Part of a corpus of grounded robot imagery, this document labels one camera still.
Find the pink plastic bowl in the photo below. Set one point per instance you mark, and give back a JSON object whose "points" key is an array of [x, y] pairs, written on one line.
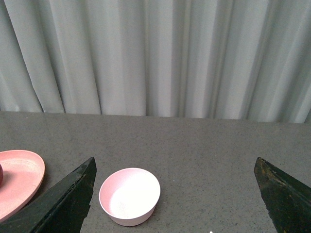
{"points": [[129, 196]]}

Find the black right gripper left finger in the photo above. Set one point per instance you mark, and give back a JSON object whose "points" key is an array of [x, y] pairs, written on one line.
{"points": [[62, 209]]}

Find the red apple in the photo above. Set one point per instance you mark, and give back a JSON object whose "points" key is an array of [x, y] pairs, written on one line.
{"points": [[1, 174]]}

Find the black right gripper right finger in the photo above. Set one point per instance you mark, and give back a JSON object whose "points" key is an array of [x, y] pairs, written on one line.
{"points": [[287, 200]]}

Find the pink plastic plate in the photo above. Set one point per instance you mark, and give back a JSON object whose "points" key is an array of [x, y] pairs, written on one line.
{"points": [[23, 173]]}

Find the white pleated curtain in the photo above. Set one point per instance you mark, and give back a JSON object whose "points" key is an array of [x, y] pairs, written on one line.
{"points": [[225, 59]]}

